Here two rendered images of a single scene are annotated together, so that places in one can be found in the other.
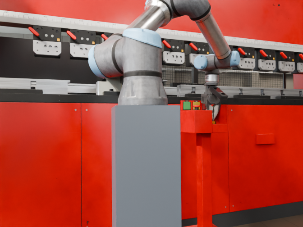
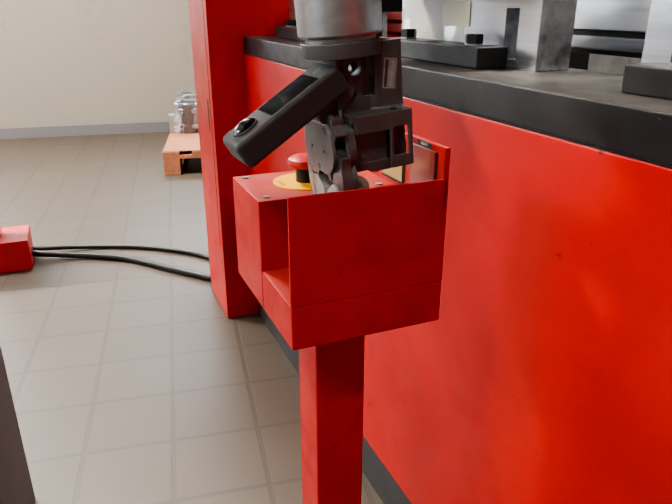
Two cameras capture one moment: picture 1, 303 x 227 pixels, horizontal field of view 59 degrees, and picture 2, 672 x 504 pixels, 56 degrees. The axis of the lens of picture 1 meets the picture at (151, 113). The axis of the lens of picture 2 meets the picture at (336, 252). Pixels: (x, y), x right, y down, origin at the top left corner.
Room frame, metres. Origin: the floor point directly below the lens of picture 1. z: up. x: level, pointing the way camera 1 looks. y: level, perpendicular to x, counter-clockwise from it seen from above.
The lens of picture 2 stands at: (1.47, -0.92, 0.96)
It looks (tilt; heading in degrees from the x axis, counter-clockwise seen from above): 22 degrees down; 88
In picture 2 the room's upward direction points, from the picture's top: straight up
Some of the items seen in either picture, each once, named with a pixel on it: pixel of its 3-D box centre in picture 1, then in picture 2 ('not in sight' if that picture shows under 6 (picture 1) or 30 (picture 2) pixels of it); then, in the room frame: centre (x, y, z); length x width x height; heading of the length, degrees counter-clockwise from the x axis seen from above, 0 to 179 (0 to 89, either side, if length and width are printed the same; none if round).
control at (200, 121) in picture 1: (203, 115); (330, 218); (1.49, -0.29, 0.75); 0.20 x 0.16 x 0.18; 110
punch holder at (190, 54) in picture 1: (197, 54); not in sight; (1.92, -0.33, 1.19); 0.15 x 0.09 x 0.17; 110
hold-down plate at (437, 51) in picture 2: (127, 94); (437, 51); (1.69, 0.15, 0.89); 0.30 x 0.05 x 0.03; 110
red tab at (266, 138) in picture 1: (264, 138); not in sight; (1.93, -0.81, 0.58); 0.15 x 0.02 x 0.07; 110
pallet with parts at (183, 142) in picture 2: not in sight; (227, 126); (0.91, 3.42, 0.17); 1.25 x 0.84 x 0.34; 100
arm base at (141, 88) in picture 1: (142, 90); not in sight; (0.82, 0.03, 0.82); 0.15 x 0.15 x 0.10
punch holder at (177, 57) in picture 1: (172, 52); not in sight; (1.85, -0.14, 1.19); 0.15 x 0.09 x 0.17; 110
